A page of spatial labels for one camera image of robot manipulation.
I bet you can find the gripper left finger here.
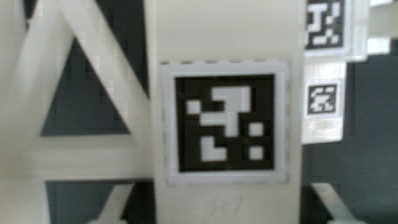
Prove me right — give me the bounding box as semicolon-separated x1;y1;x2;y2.
87;181;157;224

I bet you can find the white chair back frame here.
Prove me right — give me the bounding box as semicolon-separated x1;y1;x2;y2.
0;0;306;224

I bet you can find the white small chair part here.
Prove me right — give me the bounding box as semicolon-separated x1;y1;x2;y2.
304;0;370;62

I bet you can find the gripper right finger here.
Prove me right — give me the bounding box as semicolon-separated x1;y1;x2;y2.
301;183;368;224

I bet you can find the white chair seat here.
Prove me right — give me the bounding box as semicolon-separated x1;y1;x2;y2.
302;61;347;144

